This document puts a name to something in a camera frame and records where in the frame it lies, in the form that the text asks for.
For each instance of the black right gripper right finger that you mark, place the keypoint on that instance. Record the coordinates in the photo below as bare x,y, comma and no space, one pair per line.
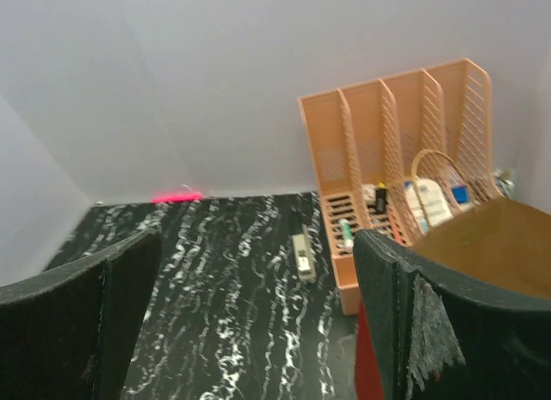
428,332

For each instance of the white blue product card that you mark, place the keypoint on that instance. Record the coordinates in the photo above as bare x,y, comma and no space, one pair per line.
430,207

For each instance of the peach plastic file organizer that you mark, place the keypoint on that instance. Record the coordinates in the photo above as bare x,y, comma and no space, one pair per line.
433,122

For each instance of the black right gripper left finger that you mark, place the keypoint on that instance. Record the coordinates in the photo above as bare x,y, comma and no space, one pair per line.
70,332

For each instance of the red brown paper bag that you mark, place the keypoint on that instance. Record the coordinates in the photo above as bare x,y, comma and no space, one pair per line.
502,243

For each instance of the black yellow marker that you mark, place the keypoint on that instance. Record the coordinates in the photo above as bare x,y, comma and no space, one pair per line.
381,198

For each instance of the green white tube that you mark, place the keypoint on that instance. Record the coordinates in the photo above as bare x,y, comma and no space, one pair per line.
346,233

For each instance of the beige black stapler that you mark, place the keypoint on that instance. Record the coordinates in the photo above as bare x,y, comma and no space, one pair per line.
301,247

